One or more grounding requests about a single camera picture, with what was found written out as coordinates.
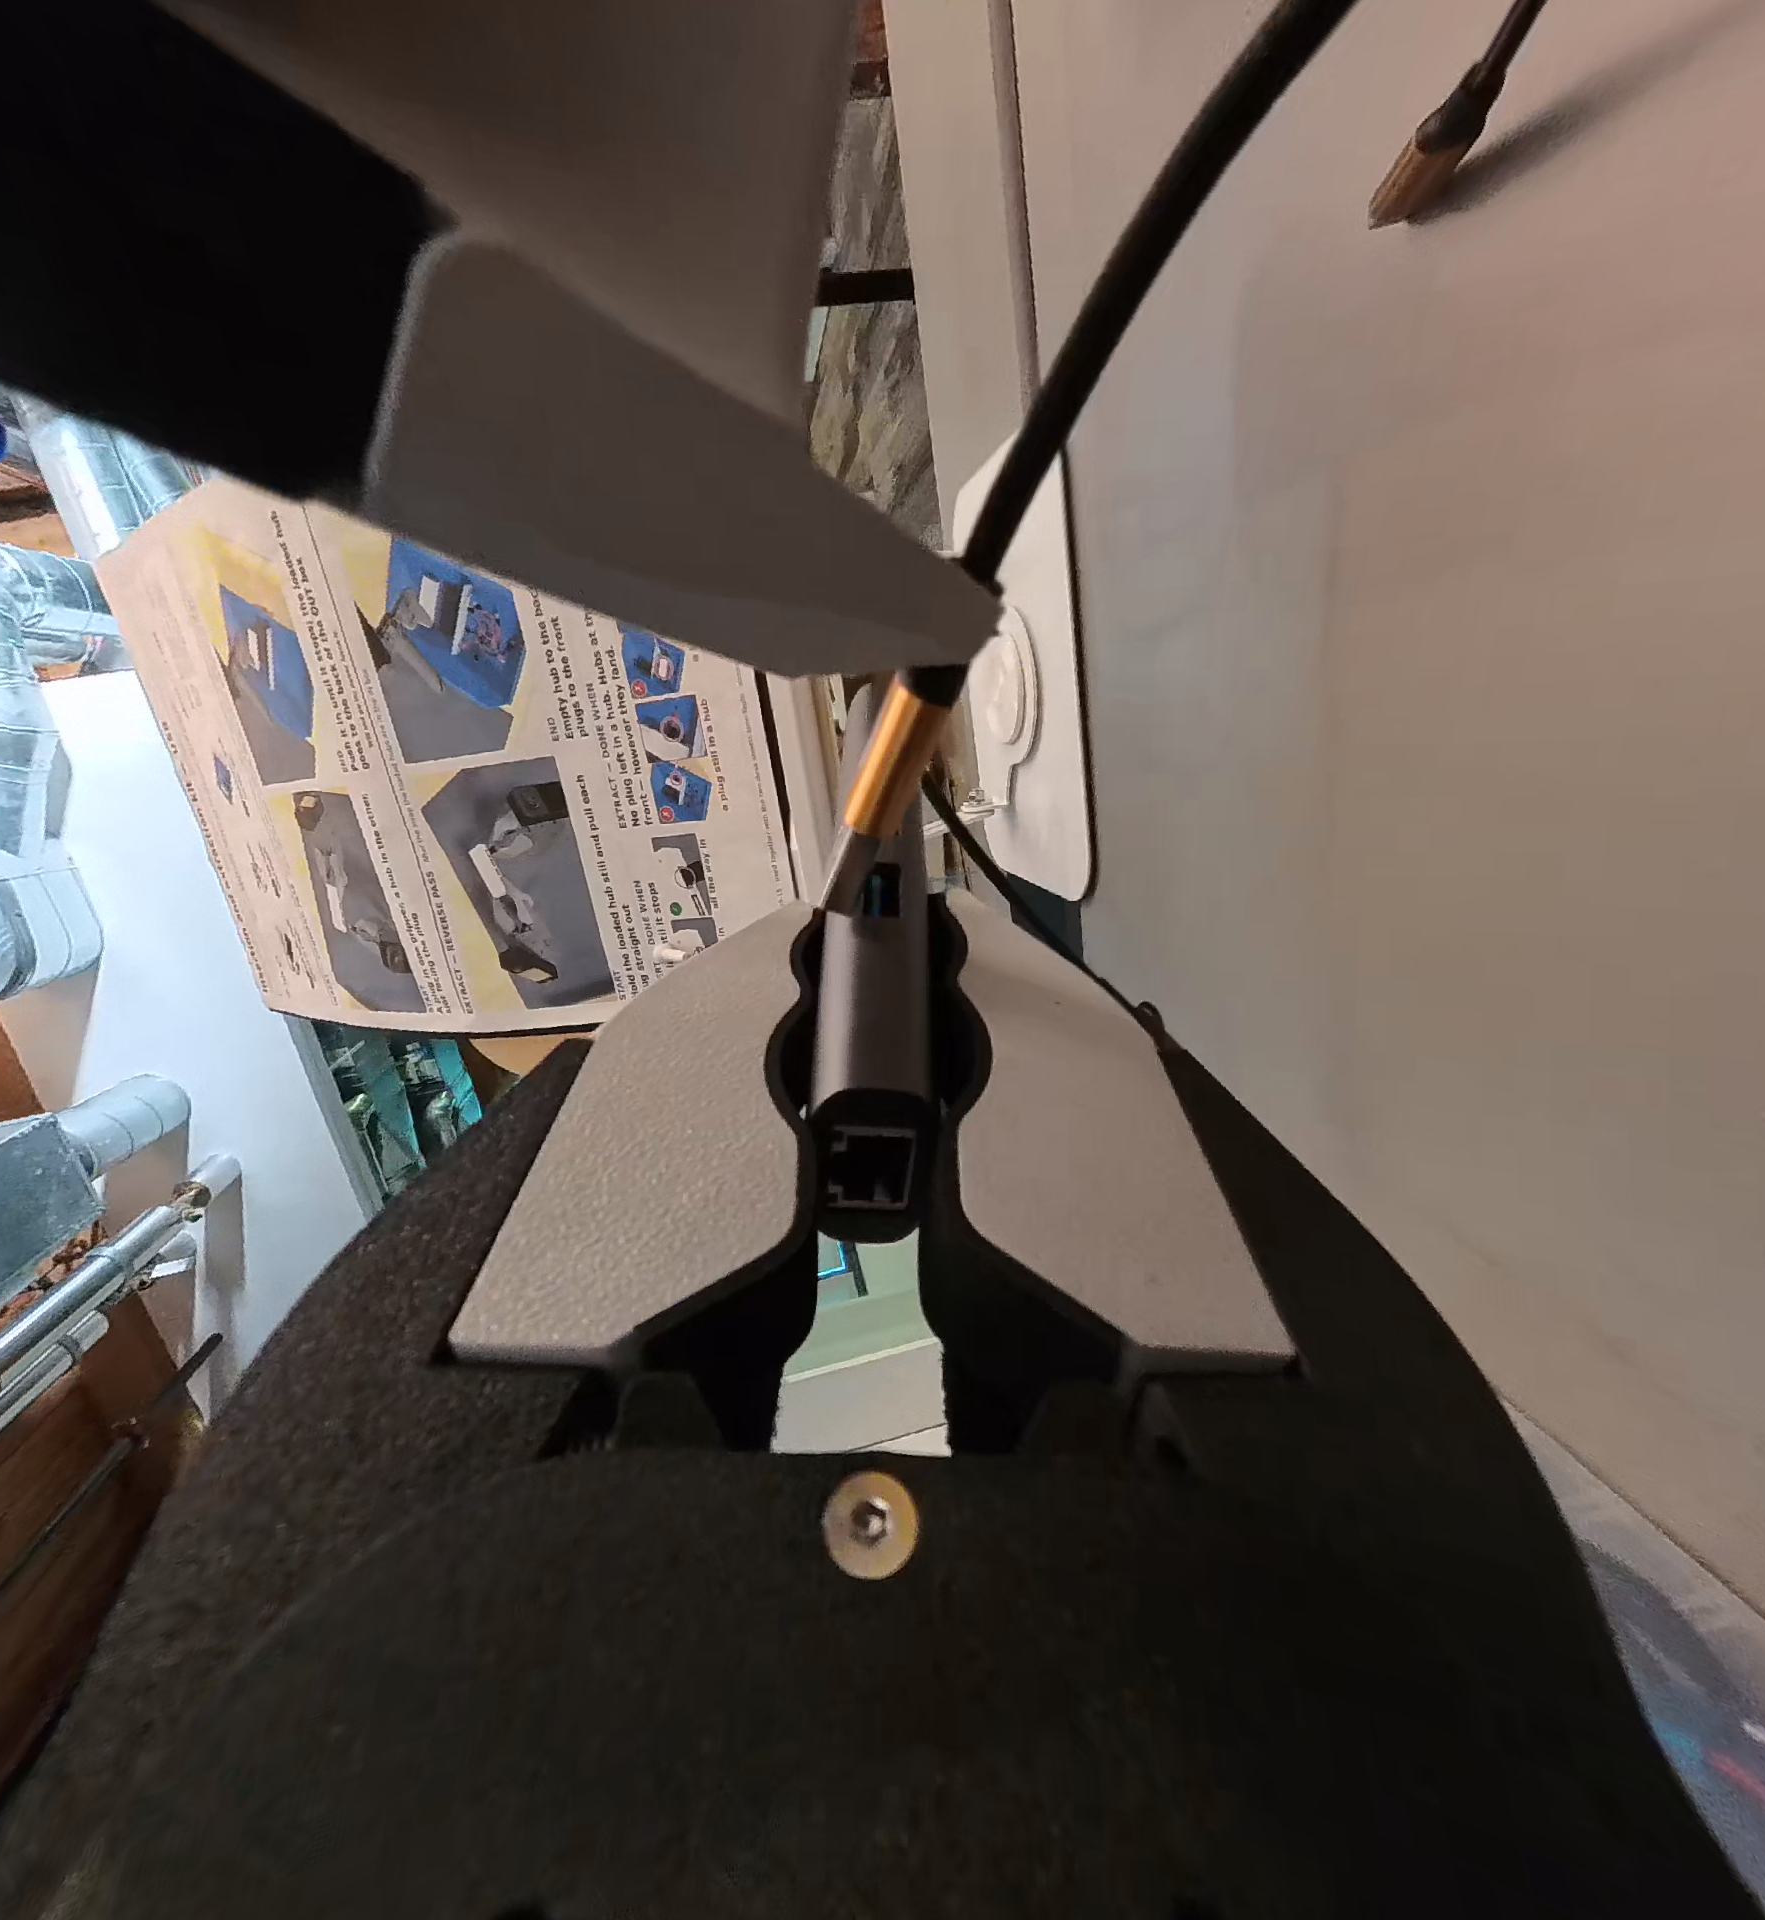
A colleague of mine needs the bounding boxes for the slim grey usb hub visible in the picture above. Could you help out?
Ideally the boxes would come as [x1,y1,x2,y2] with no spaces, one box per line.
[806,835,950,1248]

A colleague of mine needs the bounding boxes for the orange plug usb cable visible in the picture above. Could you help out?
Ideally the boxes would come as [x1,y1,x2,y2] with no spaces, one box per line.
[831,0,1365,856]

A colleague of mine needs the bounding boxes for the white stand base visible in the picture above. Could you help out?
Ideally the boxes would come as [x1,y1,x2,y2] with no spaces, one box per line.
[943,435,1101,906]

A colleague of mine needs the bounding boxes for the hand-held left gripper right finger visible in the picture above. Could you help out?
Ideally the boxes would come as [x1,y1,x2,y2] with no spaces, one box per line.
[919,893,1303,1381]

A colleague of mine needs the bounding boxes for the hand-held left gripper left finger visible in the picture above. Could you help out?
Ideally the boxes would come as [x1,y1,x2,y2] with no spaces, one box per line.
[442,905,822,1377]

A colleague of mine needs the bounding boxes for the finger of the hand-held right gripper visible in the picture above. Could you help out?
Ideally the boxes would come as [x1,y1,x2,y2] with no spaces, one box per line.
[162,0,1004,683]

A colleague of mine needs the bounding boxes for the instruction poster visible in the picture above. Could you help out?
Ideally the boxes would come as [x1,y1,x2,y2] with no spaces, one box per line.
[97,480,810,1037]

